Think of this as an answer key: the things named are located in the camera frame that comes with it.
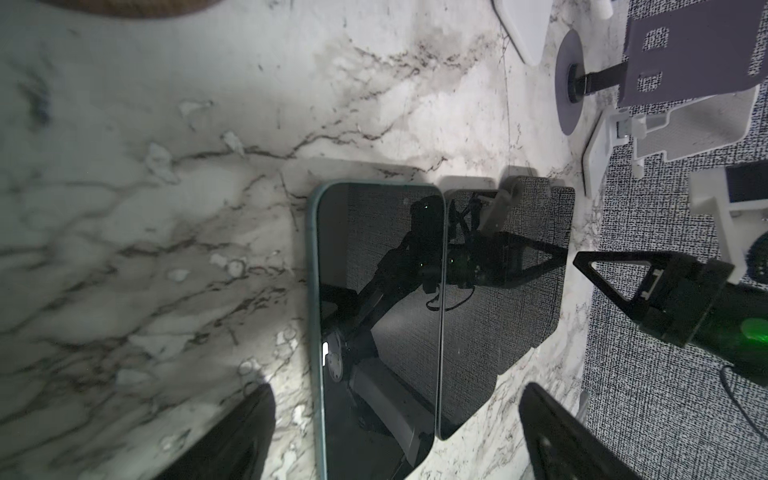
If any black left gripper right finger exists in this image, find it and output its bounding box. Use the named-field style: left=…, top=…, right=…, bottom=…
left=519, top=382, right=640, bottom=480

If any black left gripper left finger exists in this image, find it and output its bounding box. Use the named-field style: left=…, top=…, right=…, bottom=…
left=157, top=384, right=276, bottom=479

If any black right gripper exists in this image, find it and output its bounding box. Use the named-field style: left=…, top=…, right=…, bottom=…
left=573, top=251, right=734, bottom=347

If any black phone white stripe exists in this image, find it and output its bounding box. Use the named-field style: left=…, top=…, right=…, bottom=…
left=307, top=180, right=445, bottom=479

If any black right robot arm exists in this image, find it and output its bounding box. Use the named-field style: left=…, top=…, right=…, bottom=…
left=573, top=251, right=767, bottom=387

